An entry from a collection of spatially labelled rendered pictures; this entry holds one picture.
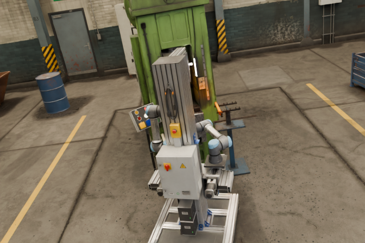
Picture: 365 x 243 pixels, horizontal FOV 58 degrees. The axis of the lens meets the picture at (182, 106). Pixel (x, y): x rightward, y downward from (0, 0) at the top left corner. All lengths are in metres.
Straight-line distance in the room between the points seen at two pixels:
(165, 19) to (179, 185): 2.15
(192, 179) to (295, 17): 8.27
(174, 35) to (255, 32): 6.31
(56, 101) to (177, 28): 4.79
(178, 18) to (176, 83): 1.61
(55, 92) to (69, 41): 2.77
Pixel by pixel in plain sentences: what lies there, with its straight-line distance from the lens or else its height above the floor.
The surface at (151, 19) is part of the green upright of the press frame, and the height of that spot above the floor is 2.22.
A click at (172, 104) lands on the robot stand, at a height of 1.64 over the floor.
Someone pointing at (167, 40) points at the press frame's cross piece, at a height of 1.93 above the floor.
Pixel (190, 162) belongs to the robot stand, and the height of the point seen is 1.17.
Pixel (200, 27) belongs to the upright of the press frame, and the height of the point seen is 2.01.
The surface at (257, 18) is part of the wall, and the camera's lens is 10.40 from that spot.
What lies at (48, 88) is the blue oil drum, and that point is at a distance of 8.35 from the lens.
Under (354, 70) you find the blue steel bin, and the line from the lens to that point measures 7.56.
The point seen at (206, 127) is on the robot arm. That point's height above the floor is 1.05.
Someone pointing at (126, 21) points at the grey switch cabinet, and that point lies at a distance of 9.58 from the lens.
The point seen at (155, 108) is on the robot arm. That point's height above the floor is 1.44.
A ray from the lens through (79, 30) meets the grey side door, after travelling 10.60.
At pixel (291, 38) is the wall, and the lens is 10.79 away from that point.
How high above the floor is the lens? 2.75
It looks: 22 degrees down
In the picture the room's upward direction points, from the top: 9 degrees counter-clockwise
